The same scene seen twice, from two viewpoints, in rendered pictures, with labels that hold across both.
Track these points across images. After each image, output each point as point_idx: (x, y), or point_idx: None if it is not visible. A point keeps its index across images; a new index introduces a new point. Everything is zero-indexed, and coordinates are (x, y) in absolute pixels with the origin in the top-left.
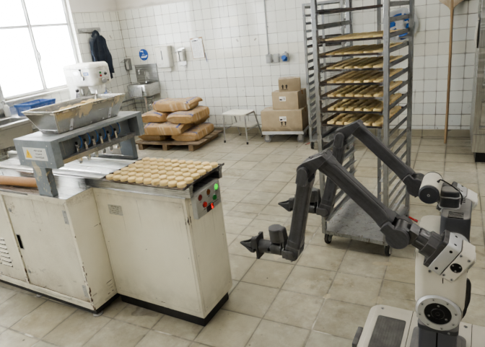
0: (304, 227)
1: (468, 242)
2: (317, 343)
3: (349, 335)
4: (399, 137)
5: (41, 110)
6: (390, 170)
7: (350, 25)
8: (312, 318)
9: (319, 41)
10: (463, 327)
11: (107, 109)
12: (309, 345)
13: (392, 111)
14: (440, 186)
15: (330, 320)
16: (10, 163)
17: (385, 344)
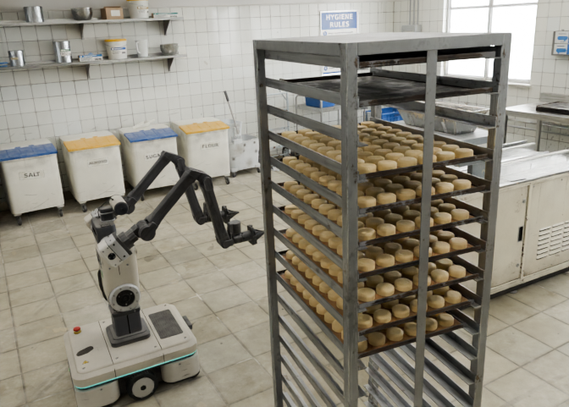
0: (188, 201)
1: (91, 228)
2: (237, 354)
3: (222, 371)
4: (321, 373)
5: (437, 104)
6: (294, 375)
7: (491, 130)
8: (263, 364)
9: (374, 121)
10: (118, 356)
11: (439, 122)
12: (240, 349)
13: (330, 314)
14: (111, 203)
15: (249, 371)
16: (527, 155)
17: (162, 320)
